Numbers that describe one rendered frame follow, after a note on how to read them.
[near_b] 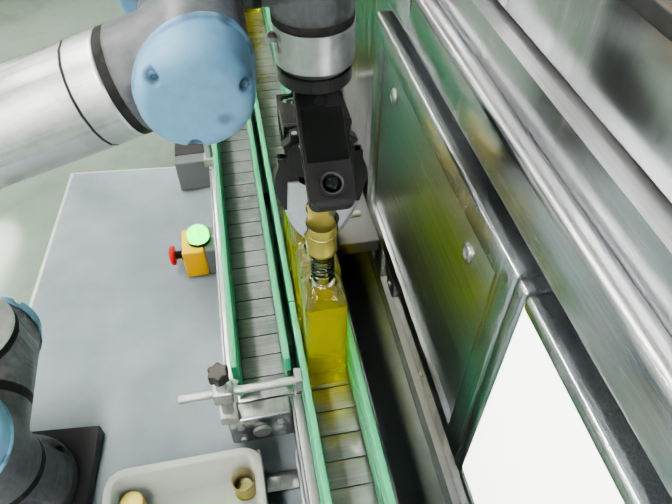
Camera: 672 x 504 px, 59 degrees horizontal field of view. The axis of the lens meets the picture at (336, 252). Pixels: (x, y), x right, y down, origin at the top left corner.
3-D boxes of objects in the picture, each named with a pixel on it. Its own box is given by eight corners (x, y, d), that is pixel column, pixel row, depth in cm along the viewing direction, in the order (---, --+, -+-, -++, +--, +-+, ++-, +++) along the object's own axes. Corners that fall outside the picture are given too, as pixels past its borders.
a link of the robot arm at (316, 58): (364, 33, 50) (268, 42, 49) (362, 81, 54) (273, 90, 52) (346, -5, 55) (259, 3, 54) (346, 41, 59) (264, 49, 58)
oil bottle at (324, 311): (346, 381, 90) (348, 293, 74) (310, 387, 89) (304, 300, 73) (339, 350, 93) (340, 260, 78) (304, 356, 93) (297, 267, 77)
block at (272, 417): (295, 437, 90) (292, 415, 85) (233, 448, 89) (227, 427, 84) (292, 416, 93) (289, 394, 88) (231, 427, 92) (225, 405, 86)
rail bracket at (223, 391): (305, 412, 86) (301, 366, 76) (188, 433, 83) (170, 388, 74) (302, 394, 88) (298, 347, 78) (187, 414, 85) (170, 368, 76)
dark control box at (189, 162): (215, 188, 140) (210, 159, 133) (181, 192, 139) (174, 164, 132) (213, 166, 145) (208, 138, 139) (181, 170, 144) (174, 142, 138)
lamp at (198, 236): (210, 246, 117) (208, 235, 114) (187, 249, 116) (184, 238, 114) (209, 230, 120) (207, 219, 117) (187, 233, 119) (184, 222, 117)
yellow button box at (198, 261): (222, 274, 121) (217, 249, 116) (185, 279, 120) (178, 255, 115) (220, 249, 126) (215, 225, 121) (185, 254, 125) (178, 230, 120)
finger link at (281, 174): (311, 200, 67) (321, 137, 61) (313, 210, 66) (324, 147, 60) (269, 200, 66) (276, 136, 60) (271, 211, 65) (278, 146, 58)
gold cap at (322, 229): (339, 257, 70) (339, 231, 67) (310, 261, 70) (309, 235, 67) (334, 236, 73) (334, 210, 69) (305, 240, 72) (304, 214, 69)
